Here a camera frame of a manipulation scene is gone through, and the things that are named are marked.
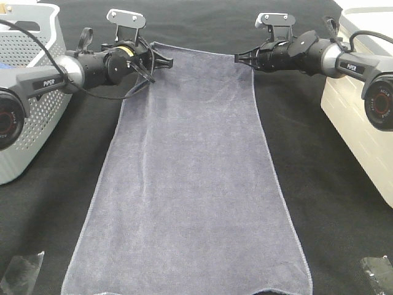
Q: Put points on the left black Piper arm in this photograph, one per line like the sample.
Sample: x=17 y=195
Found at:
x=75 y=70

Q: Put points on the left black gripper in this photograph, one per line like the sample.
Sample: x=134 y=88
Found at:
x=147 y=59

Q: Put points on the left clear tape strip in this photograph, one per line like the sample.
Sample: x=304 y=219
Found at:
x=21 y=274

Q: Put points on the grey-blue terry towel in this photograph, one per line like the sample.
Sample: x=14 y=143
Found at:
x=188 y=201

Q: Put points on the grey perforated laundry basket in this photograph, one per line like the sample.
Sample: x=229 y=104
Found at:
x=31 y=100

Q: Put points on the white slatted storage box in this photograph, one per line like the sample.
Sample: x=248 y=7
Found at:
x=344 y=107

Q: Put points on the right black Piper arm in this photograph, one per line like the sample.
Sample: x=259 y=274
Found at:
x=333 y=58

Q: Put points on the right clear tape strip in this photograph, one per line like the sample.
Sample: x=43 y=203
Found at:
x=379 y=273

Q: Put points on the black table cloth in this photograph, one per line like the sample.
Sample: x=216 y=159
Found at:
x=338 y=214

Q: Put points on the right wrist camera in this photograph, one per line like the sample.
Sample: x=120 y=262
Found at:
x=279 y=25

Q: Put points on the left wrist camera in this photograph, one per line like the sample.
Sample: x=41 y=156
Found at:
x=127 y=23

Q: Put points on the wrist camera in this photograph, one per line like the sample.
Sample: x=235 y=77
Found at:
x=279 y=25
x=127 y=23

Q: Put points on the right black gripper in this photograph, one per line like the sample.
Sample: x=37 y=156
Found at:
x=252 y=58

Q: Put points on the clear tape strip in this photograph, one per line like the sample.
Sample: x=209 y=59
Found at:
x=379 y=273
x=21 y=274

